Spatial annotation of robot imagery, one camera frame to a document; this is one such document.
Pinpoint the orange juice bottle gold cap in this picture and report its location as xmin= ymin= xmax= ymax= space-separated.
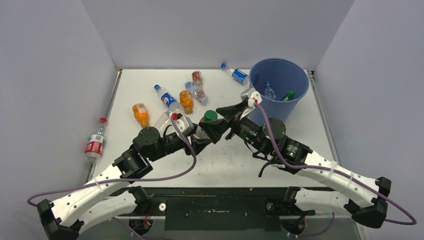
xmin=179 ymin=90 xmax=194 ymax=114

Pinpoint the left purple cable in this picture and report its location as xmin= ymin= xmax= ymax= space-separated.
xmin=27 ymin=116 xmax=198 ymax=240

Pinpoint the purple cable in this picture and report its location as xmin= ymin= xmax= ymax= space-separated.
xmin=27 ymin=116 xmax=198 ymax=240
xmin=253 ymin=102 xmax=418 ymax=239

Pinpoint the crushed clear bottle blue cap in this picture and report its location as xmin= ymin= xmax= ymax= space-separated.
xmin=184 ymin=81 xmax=209 ymax=106

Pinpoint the red cap red label bottle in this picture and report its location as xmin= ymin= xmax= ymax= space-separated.
xmin=84 ymin=117 xmax=108 ymax=164

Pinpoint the crushed blue label bottle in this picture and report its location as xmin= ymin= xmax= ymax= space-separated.
xmin=264 ymin=81 xmax=276 ymax=100

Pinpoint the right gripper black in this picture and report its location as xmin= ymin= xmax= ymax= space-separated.
xmin=199 ymin=101 xmax=271 ymax=155

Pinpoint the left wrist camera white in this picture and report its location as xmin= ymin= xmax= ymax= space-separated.
xmin=171 ymin=113 xmax=194 ymax=137

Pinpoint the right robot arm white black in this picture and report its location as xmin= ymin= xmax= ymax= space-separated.
xmin=199 ymin=103 xmax=392 ymax=229

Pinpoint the green plastic bottle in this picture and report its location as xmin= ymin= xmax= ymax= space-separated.
xmin=280 ymin=90 xmax=295 ymax=102

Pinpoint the red label small bottle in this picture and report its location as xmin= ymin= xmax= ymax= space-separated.
xmin=191 ymin=70 xmax=203 ymax=89

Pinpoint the pepsi bottle blue label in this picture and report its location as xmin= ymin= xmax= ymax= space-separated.
xmin=154 ymin=84 xmax=182 ymax=114

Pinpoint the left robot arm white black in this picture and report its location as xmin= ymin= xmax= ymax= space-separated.
xmin=36 ymin=125 xmax=212 ymax=240

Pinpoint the green cap tea bottle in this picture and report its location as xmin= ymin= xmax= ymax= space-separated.
xmin=194 ymin=110 xmax=218 ymax=141

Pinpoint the clear bottle silver cap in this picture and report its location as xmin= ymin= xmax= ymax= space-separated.
xmin=153 ymin=110 xmax=174 ymax=137

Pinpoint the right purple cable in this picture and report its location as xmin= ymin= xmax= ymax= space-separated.
xmin=253 ymin=102 xmax=418 ymax=239

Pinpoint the far blue label bottle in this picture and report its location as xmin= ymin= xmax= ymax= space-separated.
xmin=220 ymin=62 xmax=249 ymax=85

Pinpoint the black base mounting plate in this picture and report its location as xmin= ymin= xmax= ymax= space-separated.
xmin=127 ymin=187 xmax=331 ymax=232

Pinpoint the blue plastic bin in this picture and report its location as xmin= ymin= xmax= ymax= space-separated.
xmin=249 ymin=58 xmax=310 ymax=122

